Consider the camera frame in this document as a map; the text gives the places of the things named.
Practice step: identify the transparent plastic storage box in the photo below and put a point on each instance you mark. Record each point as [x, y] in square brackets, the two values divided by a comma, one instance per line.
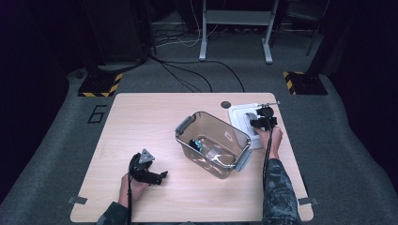
[225, 170]

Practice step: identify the grey table corner bracket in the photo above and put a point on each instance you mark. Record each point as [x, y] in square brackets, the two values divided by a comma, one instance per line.
[308, 201]
[77, 200]

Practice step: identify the dark cabinet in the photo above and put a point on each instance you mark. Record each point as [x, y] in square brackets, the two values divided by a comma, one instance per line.
[125, 31]

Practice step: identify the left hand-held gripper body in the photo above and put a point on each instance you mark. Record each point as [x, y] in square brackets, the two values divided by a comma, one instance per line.
[140, 170]

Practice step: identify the white metal stand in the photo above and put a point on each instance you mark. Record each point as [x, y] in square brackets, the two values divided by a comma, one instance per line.
[237, 17]

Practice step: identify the small black and teal device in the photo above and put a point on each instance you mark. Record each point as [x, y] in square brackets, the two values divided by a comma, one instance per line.
[195, 145]

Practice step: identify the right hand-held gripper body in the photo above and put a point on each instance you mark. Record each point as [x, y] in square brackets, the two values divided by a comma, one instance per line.
[269, 117]

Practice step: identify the person's right hand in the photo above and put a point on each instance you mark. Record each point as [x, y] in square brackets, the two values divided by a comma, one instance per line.
[272, 140]

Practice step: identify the person's left hand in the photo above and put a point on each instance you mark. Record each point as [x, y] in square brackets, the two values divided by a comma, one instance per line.
[131, 192]

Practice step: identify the dark round table grommet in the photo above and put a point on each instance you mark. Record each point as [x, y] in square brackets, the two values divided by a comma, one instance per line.
[225, 104]

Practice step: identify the black base yellow-black stripes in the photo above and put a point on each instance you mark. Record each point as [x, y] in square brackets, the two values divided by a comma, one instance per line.
[98, 85]
[308, 83]

